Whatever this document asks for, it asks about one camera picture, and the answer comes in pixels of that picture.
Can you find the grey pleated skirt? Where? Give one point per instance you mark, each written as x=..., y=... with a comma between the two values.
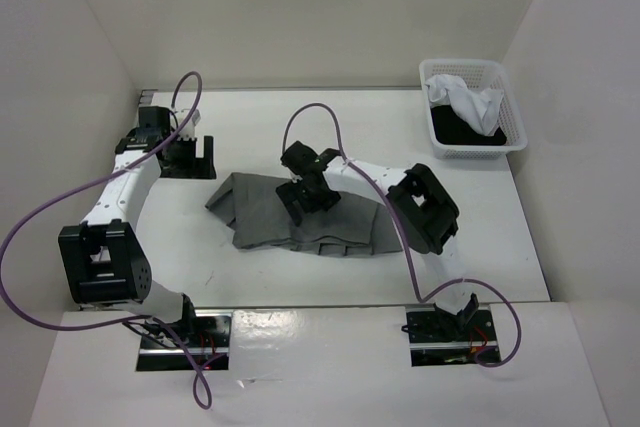
x=355, y=227

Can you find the white skirt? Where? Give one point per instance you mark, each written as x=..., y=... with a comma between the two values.
x=479, y=109

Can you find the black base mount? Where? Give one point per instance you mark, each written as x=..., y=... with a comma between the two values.
x=437, y=338
x=208, y=344

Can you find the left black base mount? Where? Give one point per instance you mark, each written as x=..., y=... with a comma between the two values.
x=208, y=344

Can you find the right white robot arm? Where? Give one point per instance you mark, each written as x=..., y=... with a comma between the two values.
x=423, y=213

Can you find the white plastic laundry basket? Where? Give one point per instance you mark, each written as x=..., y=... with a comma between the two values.
x=478, y=75

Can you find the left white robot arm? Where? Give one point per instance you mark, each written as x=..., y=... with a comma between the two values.
x=174, y=308

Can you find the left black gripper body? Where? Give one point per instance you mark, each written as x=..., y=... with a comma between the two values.
x=182, y=154

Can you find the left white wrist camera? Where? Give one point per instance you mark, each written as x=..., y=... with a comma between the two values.
x=188, y=132

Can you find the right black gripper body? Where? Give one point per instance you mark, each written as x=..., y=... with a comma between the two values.
x=315, y=201

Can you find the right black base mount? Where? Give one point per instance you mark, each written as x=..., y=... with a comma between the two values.
x=437, y=338

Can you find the black skirt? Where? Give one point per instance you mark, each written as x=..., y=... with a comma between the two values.
x=451, y=130

